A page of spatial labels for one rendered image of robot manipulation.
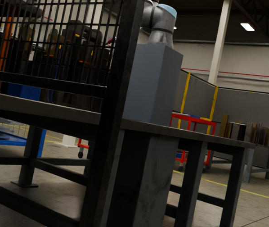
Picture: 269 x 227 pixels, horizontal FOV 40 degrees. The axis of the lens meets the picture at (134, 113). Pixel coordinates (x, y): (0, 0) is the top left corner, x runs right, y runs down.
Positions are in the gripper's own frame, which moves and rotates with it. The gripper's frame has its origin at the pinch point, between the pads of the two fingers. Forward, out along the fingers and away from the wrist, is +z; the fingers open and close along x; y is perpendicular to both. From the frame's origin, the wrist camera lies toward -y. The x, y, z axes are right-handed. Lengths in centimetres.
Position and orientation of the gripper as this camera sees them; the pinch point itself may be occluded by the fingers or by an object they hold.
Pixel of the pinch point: (144, 37)
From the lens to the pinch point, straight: 251.8
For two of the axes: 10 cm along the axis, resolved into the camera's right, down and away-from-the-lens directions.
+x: -8.8, -1.7, 4.4
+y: 4.3, 1.0, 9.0
